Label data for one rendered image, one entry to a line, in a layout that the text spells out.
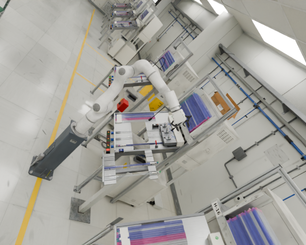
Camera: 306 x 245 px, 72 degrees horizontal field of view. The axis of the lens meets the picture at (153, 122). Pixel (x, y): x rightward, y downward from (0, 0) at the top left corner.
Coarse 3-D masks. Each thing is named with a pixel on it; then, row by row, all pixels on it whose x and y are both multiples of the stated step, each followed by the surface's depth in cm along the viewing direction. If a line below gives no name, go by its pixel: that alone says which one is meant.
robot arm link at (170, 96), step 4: (168, 92) 166; (172, 92) 166; (168, 96) 166; (172, 96) 166; (168, 100) 167; (172, 100) 166; (176, 100) 167; (168, 104) 170; (172, 104) 166; (176, 104) 166
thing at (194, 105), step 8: (192, 96) 249; (184, 104) 252; (192, 104) 241; (200, 104) 232; (184, 112) 244; (192, 112) 234; (200, 112) 225; (208, 112) 224; (192, 120) 228; (200, 120) 219; (192, 128) 221
